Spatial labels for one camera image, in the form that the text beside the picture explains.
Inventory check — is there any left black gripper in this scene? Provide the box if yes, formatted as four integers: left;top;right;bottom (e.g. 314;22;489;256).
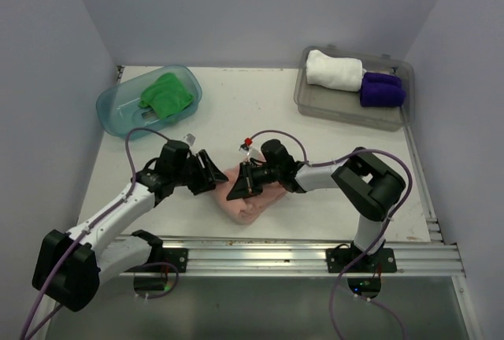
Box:
172;149;228;195

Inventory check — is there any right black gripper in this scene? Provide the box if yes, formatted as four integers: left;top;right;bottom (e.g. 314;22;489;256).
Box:
228;161;281;201

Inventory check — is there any pink towel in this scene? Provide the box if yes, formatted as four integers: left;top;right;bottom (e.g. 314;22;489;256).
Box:
211;165;287;225

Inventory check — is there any dark purple towel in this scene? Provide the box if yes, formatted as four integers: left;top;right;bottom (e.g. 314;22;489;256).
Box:
359;83;406;108

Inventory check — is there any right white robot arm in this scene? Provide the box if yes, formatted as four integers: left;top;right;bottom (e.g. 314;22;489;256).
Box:
225;139;406;272

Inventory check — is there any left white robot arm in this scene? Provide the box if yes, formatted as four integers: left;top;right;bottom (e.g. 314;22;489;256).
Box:
32;150;228;312

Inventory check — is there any green towel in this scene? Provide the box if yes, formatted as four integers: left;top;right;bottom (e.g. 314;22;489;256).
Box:
139;73;194;120

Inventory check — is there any teal plastic bin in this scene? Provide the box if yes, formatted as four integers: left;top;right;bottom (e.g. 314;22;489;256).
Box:
96;65;202;138

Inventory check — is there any grey transparent plastic tray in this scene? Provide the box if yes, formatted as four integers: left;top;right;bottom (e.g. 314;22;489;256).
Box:
294;46;415;131

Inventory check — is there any rolled white towel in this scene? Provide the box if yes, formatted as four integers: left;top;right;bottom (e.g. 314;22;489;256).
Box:
306;50;366;92

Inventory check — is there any rolled purple towel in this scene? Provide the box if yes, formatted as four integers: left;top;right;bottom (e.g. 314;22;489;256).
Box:
363;72;402;87

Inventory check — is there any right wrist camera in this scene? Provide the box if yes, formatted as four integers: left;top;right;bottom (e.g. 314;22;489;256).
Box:
240;138;297;176

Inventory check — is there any aluminium mounting rail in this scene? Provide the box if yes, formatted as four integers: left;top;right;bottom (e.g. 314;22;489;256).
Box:
161;220;465;277

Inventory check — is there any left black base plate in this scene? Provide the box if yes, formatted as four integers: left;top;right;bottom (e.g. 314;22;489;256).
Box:
129;248;188;274

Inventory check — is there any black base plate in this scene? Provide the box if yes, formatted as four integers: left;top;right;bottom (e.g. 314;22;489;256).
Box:
325;244;398;274
129;248;188;274

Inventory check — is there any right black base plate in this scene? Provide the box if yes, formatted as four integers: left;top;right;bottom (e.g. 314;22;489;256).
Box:
325;244;398;274

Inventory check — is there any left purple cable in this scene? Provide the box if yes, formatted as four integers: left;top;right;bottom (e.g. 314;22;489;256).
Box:
19;127;180;340

